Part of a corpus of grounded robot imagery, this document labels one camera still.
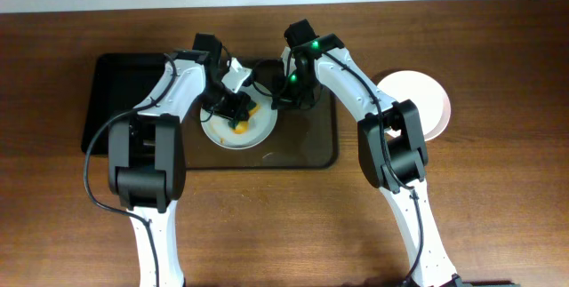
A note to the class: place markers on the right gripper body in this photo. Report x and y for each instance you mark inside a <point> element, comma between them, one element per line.
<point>293,100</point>

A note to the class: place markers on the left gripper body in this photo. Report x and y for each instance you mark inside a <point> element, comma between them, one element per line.
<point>232,109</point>

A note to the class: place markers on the green and yellow sponge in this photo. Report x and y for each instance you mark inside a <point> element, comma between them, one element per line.
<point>240,127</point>

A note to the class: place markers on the pale blue plate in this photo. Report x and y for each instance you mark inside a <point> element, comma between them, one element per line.
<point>260,125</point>

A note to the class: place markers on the white plate large stain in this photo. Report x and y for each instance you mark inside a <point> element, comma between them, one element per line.
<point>426,93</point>

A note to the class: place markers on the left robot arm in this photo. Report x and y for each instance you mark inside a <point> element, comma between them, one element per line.
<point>146,160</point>

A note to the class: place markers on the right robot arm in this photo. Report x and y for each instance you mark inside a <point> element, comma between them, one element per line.
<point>392,151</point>

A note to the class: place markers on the brown serving tray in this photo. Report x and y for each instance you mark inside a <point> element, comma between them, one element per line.
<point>301,139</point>

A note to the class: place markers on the black rectangular tray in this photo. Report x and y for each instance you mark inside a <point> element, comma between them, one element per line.
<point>121,81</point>

